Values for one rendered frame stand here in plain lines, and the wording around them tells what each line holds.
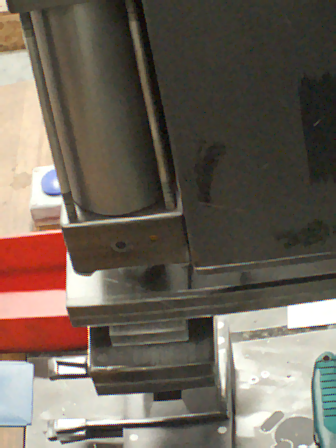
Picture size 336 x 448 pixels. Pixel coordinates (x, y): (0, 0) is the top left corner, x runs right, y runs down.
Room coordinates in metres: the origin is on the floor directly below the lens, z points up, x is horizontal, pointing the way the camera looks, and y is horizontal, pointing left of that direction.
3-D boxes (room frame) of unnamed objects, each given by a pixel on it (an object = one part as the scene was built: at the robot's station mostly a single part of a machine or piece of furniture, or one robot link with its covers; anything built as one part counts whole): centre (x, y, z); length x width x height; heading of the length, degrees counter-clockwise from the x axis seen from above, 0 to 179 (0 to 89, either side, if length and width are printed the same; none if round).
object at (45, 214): (1.06, 0.11, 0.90); 0.07 x 0.07 x 0.06; 83
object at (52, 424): (0.67, 0.12, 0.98); 0.07 x 0.02 x 0.01; 83
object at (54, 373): (0.75, 0.11, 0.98); 0.07 x 0.02 x 0.01; 83
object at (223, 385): (0.69, -0.02, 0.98); 0.07 x 0.01 x 0.03; 173
